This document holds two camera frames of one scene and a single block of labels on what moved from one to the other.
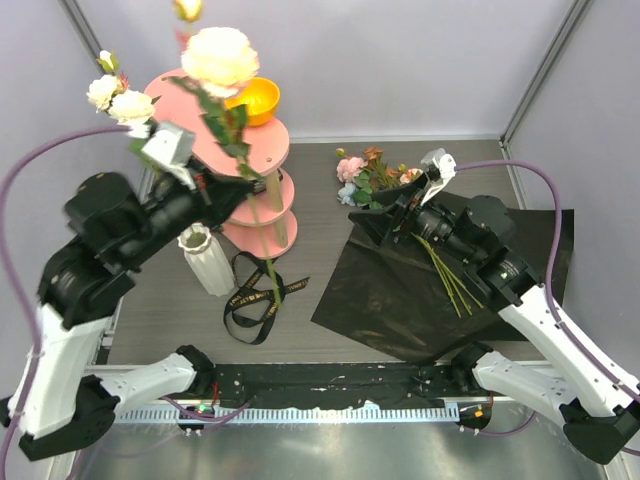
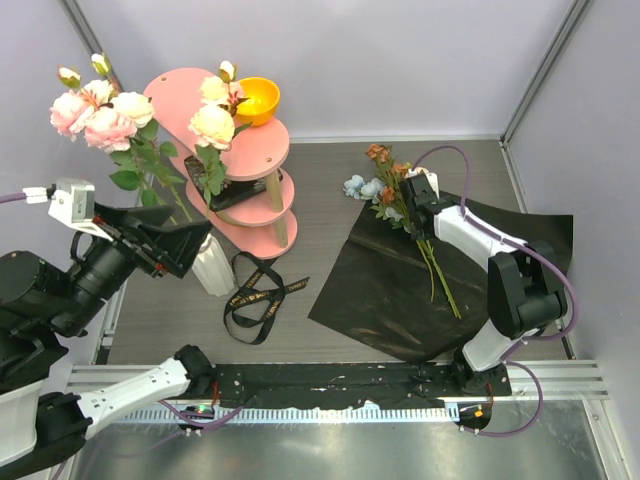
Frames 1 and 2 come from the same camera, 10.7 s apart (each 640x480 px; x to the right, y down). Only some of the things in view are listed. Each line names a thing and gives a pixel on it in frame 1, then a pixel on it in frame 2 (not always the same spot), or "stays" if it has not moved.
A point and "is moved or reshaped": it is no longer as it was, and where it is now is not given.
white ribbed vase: (206, 259) stays
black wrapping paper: (404, 298) stays
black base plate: (336, 384) stays
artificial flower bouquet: (361, 180) is moved or reshaped
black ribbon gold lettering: (250, 314) stays
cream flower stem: (217, 65) is moved or reshaped
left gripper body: (175, 207) → (142, 251)
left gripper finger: (222, 197) → (180, 245)
